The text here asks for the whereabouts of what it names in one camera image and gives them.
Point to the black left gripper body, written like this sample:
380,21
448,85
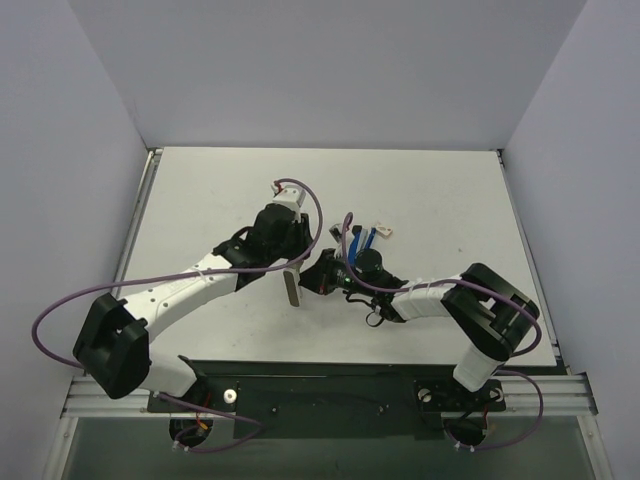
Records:
298,245

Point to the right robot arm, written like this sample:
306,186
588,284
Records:
494,315

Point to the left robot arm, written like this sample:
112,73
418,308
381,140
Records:
114,345

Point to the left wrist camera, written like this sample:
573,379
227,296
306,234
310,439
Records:
290,196

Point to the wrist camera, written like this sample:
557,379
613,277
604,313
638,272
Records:
290,196
340,237

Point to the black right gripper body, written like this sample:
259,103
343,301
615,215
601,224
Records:
317,275

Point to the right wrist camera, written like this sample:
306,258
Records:
340,237

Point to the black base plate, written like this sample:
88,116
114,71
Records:
327,401

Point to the beige white stapler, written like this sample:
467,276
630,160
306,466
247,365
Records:
291,276

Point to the white staple box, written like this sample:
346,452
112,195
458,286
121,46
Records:
383,231

